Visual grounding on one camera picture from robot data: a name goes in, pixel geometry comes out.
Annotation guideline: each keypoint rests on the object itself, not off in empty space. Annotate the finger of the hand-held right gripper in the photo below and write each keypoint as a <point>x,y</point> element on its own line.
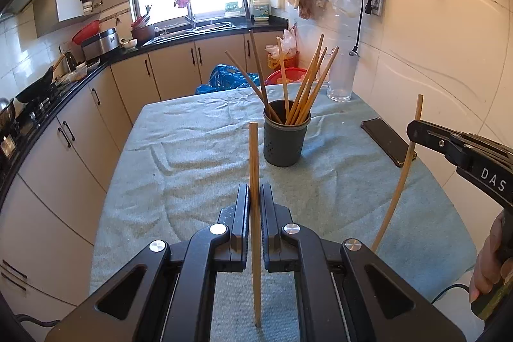
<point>429,137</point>

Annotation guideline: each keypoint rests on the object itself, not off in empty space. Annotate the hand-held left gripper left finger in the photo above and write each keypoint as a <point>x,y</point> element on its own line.
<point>243,205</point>

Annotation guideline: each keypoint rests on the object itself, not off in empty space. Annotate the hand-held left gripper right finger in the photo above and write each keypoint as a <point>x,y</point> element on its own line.
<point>267,205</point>

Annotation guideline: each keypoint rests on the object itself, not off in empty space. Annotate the light wooden chopstick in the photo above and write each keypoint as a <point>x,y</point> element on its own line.
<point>396,197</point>
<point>254,157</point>

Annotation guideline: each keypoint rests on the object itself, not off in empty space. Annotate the dark grey chopstick holder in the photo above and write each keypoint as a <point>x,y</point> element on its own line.
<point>286,143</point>

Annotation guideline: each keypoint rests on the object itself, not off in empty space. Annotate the bundle of chopsticks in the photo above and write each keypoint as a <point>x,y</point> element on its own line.
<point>304,85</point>

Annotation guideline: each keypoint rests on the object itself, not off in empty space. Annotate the person's right hand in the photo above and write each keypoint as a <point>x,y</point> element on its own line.
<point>485,262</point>

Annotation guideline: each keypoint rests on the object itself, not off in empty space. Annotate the black smartphone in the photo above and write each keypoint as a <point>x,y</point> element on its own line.
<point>386,139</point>

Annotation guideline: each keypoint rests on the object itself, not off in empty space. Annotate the grey-green tablecloth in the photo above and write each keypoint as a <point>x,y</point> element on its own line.
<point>192,149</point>

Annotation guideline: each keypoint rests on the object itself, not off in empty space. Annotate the clear drinking glass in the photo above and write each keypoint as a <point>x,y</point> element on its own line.
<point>341,81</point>

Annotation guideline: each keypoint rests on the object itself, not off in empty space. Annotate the blue plastic bag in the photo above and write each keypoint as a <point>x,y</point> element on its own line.
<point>224,79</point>

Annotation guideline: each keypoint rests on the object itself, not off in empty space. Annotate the red plastic basket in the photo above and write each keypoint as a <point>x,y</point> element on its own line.
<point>294,75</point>

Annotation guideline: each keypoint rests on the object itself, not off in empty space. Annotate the beige kitchen base cabinets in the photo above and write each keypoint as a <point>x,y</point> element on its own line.
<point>176,69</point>

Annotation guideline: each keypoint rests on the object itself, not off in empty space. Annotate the orange and white plastic bags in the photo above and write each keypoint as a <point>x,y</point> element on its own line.
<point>286,49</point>

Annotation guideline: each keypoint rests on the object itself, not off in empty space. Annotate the steel sink with faucet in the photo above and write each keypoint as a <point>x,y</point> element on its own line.
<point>200,26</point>

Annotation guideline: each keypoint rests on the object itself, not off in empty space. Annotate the dish soap bottle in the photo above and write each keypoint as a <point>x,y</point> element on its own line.
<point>261,7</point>

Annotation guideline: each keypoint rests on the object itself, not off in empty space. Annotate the brown clay pot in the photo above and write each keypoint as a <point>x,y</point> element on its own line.
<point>143,33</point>

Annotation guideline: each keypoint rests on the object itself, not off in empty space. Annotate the black kitchen countertop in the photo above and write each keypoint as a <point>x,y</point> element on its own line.
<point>96,70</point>

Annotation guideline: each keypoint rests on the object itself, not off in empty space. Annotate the pink cloth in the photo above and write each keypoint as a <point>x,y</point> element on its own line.
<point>181,0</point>

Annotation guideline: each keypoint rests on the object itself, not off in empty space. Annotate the silver rice cooker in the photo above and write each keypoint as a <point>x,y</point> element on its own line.
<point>100,43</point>

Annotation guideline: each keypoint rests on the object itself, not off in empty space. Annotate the black gas stove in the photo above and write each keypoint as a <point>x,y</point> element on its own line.
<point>28,117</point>

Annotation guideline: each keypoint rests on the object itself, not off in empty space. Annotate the red plastic colander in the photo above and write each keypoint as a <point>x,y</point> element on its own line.
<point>86,32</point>

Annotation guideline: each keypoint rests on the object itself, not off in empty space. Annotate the black wok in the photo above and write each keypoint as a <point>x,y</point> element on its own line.
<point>34,87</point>

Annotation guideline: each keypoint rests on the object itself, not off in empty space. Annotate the steel cooking pot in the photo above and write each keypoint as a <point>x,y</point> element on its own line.
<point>6,113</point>

